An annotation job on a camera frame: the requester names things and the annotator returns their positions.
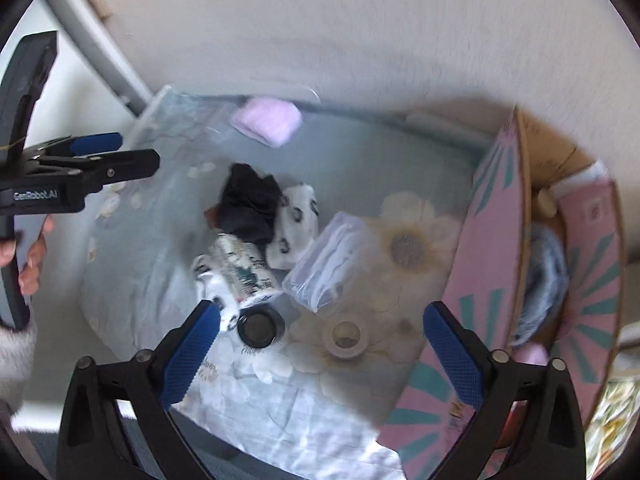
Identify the brown door hinge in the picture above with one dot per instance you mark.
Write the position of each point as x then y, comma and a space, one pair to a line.
97, 1

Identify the pink fluffy item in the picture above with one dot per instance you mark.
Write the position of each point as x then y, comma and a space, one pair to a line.
531, 355

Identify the white spotted sock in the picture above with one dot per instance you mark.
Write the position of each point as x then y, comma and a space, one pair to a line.
297, 225
215, 287

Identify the white tape roll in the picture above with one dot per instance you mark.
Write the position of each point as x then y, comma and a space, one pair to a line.
345, 336

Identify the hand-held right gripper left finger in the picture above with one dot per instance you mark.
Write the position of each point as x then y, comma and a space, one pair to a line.
192, 355

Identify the blue-grey fluffy cloth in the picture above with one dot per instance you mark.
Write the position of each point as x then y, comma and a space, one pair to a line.
545, 280

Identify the black cloth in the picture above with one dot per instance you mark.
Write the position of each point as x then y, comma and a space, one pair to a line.
250, 205

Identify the printed tissue pack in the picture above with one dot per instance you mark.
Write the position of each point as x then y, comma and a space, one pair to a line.
245, 270

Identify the beige round item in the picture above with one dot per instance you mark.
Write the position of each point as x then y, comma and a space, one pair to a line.
545, 204

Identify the yellow floral fabric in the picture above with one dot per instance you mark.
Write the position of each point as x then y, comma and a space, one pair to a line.
616, 420

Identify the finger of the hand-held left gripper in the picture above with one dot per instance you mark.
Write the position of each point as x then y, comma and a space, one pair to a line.
97, 142
125, 165

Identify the black round lid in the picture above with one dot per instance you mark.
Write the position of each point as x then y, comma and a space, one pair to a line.
260, 330

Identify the person's left hand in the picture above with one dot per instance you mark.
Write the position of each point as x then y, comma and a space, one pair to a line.
32, 257

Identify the pink cardboard box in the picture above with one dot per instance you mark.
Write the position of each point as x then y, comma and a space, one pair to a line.
490, 240

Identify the pink fluffy cloth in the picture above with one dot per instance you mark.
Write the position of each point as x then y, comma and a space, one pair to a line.
267, 120

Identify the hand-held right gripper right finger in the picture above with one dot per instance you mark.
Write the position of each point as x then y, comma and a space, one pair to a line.
452, 355

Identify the person's left forearm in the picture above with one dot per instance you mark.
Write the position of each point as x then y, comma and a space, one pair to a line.
15, 360

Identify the floral tablecloth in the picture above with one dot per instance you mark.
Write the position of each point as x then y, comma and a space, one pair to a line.
165, 260

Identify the white plastic packet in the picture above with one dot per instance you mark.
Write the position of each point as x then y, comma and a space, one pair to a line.
585, 175

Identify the clear plastic mask bag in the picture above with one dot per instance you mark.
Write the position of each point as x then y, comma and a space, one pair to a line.
327, 265

